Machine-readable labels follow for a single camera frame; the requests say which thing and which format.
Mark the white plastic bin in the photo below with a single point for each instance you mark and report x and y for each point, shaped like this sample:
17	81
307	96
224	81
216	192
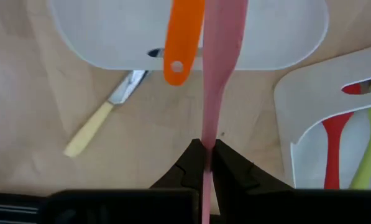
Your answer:
110	31
306	93

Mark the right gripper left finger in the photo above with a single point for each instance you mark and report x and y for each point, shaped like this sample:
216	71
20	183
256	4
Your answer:
188	174

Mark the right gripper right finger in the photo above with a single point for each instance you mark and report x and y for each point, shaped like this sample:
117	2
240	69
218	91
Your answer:
235	174

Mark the pink silicone spatula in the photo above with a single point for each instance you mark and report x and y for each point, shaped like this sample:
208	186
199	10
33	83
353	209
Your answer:
222	46

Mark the orange silicone spatula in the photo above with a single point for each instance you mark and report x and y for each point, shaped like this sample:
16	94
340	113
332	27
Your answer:
182	37

